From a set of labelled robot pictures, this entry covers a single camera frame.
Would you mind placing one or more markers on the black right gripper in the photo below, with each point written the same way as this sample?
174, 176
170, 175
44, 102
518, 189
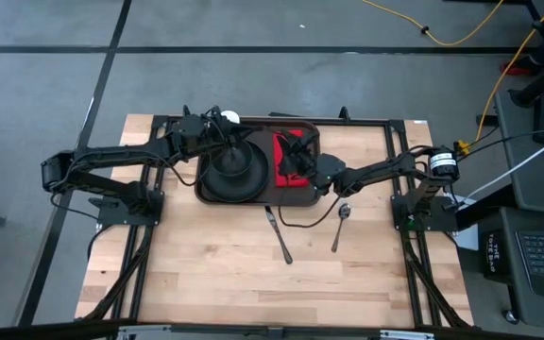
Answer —
302, 158

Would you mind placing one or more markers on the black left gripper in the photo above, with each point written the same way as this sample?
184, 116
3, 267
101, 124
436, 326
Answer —
196, 134

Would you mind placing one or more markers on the red cloth napkin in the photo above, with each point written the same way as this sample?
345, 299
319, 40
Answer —
279, 151

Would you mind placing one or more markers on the black round bowl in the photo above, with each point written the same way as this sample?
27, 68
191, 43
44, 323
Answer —
220, 163

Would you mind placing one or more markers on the white ceramic mug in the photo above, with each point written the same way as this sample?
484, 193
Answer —
230, 115

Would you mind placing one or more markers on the black round plate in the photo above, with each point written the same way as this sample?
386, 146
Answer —
253, 186

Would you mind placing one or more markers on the metal spoon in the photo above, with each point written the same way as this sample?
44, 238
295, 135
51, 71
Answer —
344, 211

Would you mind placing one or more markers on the dark metal knife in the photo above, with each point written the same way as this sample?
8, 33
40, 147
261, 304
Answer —
279, 236

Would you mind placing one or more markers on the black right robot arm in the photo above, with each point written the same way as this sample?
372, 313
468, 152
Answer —
380, 170

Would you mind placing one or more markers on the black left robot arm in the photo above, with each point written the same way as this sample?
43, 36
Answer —
111, 153

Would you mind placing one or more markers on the dark brown plastic tray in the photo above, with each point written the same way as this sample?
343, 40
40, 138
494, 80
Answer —
262, 193

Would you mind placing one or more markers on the white paper sheet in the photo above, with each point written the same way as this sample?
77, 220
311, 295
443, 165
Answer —
468, 241

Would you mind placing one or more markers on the black tote bag box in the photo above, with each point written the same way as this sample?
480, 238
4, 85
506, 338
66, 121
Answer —
496, 255

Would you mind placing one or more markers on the person's shoe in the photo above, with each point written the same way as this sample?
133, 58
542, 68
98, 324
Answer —
517, 70

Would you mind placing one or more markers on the black caster wheel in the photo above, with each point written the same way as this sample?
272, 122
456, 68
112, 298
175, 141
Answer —
512, 317

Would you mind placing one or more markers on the black metal table frame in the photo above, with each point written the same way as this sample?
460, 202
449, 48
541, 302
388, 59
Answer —
362, 122

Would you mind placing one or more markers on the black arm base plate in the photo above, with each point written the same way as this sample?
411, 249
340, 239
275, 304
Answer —
111, 218
442, 226

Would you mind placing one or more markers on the black camera rig bar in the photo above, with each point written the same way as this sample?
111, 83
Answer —
40, 330

